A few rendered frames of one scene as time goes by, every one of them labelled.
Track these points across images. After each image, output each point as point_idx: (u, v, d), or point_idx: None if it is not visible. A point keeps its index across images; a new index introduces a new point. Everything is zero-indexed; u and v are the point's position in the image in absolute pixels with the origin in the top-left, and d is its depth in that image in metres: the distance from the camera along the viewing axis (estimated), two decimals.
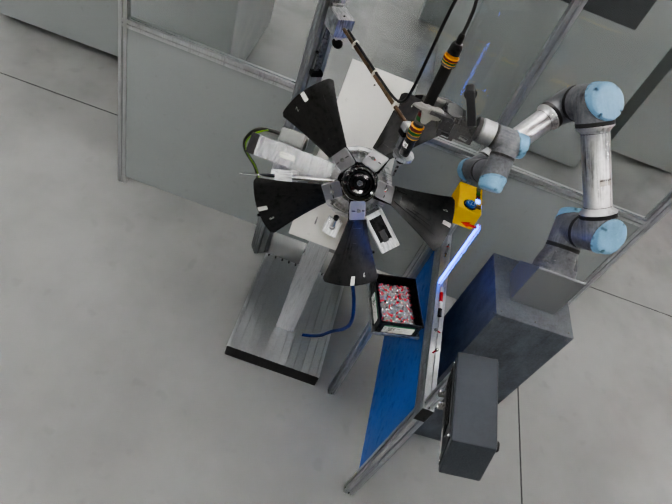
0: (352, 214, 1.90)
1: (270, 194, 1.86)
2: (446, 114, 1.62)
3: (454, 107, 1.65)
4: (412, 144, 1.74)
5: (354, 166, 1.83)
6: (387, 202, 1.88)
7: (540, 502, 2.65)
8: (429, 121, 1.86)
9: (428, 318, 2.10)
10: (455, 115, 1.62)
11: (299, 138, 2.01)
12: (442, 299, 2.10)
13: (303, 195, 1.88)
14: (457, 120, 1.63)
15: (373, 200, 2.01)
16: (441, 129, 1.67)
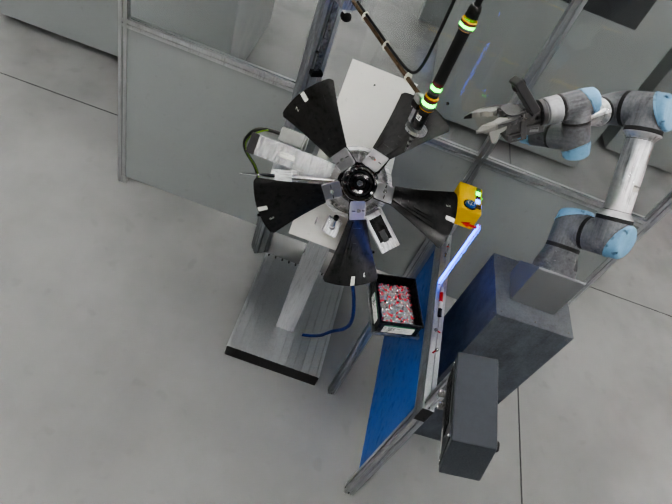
0: (352, 214, 1.90)
1: (270, 194, 1.86)
2: (510, 118, 1.49)
3: (508, 107, 1.53)
4: (426, 116, 1.66)
5: (354, 166, 1.83)
6: (387, 202, 1.88)
7: (540, 502, 2.65)
8: (429, 121, 1.86)
9: (428, 318, 2.10)
10: (517, 113, 1.50)
11: (299, 138, 2.01)
12: (442, 299, 2.10)
13: (303, 195, 1.88)
14: (522, 116, 1.50)
15: (373, 200, 2.01)
16: (510, 134, 1.54)
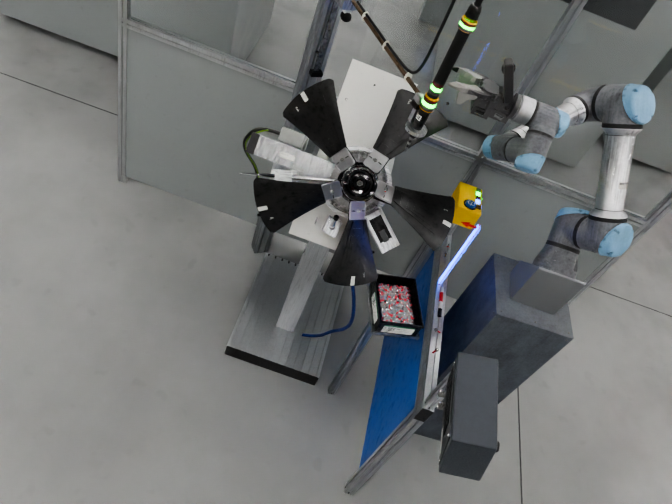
0: (327, 186, 1.88)
1: (320, 99, 1.83)
2: (484, 91, 1.54)
3: (490, 83, 1.57)
4: (426, 116, 1.66)
5: (374, 172, 1.84)
6: (349, 216, 1.89)
7: (540, 502, 2.65)
8: (436, 230, 1.91)
9: (428, 318, 2.10)
10: (492, 91, 1.55)
11: (299, 138, 2.01)
12: (442, 299, 2.10)
13: (330, 133, 1.86)
14: (494, 97, 1.55)
15: (373, 200, 2.01)
16: (476, 107, 1.59)
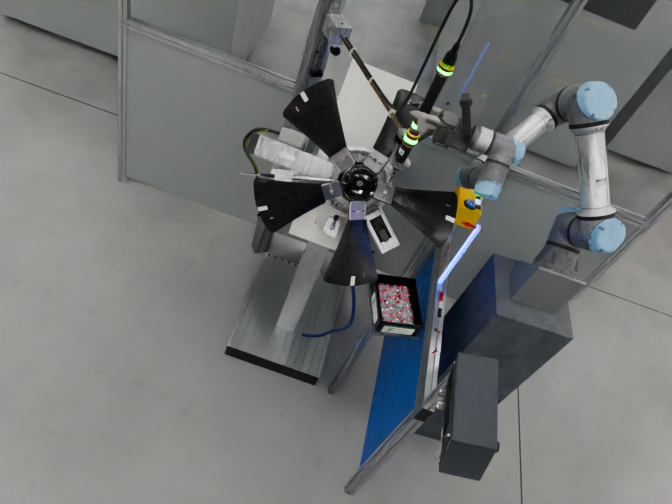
0: (327, 186, 1.88)
1: (320, 99, 1.83)
2: (442, 122, 1.64)
3: (450, 115, 1.67)
4: (408, 151, 1.76)
5: (374, 172, 1.84)
6: (349, 216, 1.89)
7: (540, 502, 2.65)
8: (439, 226, 1.89)
9: (428, 318, 2.10)
10: (451, 123, 1.64)
11: (299, 138, 2.01)
12: (442, 299, 2.10)
13: (330, 133, 1.86)
14: (453, 128, 1.65)
15: (373, 200, 2.01)
16: (437, 137, 1.69)
